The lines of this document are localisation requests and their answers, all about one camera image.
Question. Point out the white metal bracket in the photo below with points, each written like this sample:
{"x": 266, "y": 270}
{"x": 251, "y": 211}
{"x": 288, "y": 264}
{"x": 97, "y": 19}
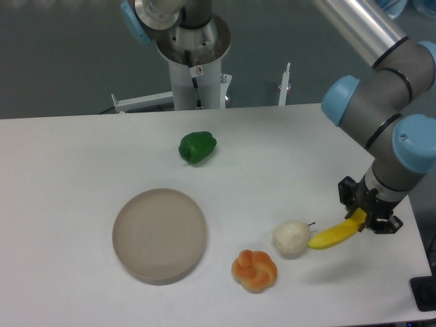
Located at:
{"x": 144, "y": 102}
{"x": 285, "y": 85}

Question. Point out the white metal bracket right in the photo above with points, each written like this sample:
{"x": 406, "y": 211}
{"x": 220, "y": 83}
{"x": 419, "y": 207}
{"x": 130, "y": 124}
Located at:
{"x": 285, "y": 85}

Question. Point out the black device at edge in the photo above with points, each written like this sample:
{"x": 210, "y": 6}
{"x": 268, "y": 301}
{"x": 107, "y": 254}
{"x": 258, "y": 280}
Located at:
{"x": 423, "y": 289}

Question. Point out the yellow toy banana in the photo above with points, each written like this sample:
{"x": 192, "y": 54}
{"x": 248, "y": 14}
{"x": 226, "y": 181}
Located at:
{"x": 338, "y": 233}

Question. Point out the beige round plate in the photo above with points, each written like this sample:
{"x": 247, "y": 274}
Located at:
{"x": 159, "y": 236}

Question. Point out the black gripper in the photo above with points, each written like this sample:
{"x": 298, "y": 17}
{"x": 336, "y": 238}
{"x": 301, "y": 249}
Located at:
{"x": 380, "y": 218}

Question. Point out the white metal bracket left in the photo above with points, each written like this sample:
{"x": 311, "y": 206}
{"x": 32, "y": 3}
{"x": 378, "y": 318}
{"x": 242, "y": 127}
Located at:
{"x": 144, "y": 102}

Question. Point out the white toy pear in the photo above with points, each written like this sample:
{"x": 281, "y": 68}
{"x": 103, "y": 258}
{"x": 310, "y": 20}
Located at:
{"x": 291, "y": 238}

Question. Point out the green toy bell pepper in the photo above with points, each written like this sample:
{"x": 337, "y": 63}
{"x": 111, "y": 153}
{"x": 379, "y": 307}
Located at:
{"x": 196, "y": 146}

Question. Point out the blue plastic bag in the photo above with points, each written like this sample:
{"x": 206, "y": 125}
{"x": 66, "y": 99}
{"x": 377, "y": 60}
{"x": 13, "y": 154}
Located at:
{"x": 393, "y": 8}

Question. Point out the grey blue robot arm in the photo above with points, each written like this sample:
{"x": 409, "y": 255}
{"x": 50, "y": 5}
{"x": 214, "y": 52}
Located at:
{"x": 403, "y": 147}

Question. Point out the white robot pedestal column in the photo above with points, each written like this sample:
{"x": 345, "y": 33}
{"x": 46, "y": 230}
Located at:
{"x": 194, "y": 58}

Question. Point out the orange knotted toy bread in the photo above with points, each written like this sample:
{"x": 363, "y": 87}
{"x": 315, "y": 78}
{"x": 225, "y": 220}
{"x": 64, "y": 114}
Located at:
{"x": 254, "y": 270}

